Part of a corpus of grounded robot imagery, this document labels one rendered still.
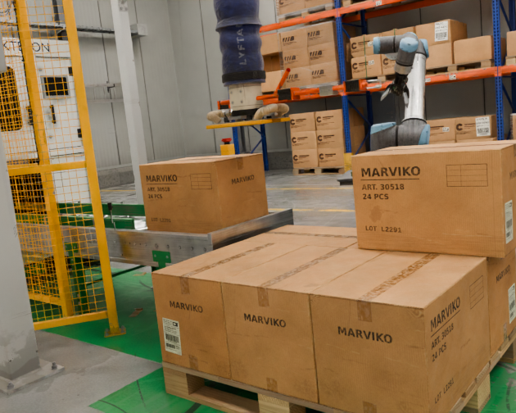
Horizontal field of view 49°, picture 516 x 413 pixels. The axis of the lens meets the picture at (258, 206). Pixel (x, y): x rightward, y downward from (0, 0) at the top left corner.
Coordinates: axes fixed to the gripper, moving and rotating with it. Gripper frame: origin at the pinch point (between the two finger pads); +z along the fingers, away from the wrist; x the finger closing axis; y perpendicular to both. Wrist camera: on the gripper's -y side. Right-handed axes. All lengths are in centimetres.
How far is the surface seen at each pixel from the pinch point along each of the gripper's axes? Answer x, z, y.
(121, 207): -166, 118, 34
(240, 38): -73, -35, 50
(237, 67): -70, -22, 56
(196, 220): -74, 55, 86
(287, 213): -37, 61, 47
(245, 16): -74, -44, 44
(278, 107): -47, -7, 54
